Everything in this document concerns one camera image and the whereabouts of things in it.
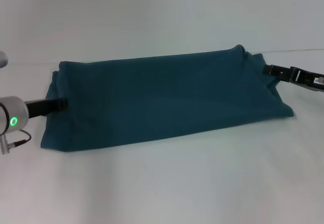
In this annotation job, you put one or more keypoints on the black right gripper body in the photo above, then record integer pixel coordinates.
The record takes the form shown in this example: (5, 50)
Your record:
(307, 79)

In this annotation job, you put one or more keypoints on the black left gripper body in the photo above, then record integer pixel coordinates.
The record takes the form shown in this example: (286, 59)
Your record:
(40, 107)

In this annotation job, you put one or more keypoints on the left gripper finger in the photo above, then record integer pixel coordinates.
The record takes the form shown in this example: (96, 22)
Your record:
(62, 104)

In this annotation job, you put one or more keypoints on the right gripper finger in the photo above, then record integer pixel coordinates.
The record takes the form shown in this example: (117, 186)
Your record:
(277, 70)

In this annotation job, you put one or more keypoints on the teal t-shirt with FREE print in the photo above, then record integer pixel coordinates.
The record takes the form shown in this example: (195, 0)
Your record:
(164, 99)

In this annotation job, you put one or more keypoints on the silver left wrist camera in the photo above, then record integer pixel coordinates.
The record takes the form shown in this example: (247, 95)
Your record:
(3, 59)

